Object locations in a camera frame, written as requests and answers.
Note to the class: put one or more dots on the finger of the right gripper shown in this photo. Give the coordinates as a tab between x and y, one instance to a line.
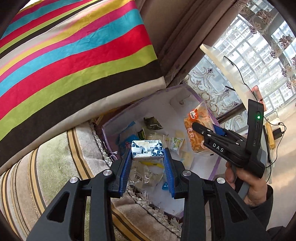
218	130
211	139

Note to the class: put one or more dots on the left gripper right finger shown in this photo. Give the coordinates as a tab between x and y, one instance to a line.
231	218

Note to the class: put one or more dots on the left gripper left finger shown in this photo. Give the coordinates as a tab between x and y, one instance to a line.
64	218

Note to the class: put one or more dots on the orange tiger-stripe bread package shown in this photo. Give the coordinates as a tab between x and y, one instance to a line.
201	115

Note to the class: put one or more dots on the green garlic pea packet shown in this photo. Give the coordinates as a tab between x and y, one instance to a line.
152	123

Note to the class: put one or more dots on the blue white patterned snack block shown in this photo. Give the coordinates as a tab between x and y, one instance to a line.
147	150

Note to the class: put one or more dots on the round white bun package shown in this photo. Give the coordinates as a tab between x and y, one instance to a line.
144	176

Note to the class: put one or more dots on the grey snack bag blue edge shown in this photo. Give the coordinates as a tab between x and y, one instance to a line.
126	136

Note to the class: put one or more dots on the dark jacket sleeve forearm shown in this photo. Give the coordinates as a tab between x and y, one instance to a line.
263	213

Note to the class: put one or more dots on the person's right hand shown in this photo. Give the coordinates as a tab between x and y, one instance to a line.
257	187

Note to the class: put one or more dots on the purple-rimmed white cardboard box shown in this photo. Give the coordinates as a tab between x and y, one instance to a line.
160	116

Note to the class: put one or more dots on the lace sheer curtain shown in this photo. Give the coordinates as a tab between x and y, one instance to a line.
218	93

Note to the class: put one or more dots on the pink handset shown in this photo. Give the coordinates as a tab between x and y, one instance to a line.
258	96

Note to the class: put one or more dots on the white window ledge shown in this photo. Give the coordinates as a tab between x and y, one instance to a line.
230	71

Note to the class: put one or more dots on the right brown curtain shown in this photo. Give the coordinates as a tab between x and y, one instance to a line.
177	29

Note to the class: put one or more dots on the colourful striped tablecloth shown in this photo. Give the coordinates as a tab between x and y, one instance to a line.
65	62

